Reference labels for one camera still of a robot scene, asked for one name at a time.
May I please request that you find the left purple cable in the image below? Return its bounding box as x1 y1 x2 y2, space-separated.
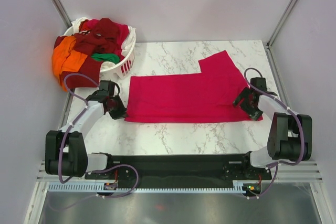
57 73 103 184

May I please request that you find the green t shirt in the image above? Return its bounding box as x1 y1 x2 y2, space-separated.
91 53 120 64

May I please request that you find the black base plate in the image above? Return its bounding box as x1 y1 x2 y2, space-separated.
85 154 272 188

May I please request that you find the slotted cable duct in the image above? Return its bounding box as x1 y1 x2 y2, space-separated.
47 181 261 195

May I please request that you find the magenta t shirt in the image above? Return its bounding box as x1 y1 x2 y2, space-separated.
125 51 250 123

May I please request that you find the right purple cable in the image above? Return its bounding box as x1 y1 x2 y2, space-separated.
243 68 308 201

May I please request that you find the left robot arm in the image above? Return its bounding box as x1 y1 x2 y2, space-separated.
45 80 127 178

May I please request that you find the orange t shirt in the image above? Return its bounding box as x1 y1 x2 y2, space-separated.
51 36 88 91

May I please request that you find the right aluminium frame post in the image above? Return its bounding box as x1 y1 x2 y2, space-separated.
265 0 299 50

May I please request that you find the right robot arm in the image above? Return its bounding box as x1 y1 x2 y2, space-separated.
233 77 312 179

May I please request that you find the white laundry basket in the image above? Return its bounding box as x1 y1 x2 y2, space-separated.
63 17 136 79

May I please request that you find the purple cable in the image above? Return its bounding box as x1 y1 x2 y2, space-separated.
243 68 308 201
57 73 103 184

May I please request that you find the dark red t shirt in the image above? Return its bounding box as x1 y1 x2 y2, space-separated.
52 18 130 90

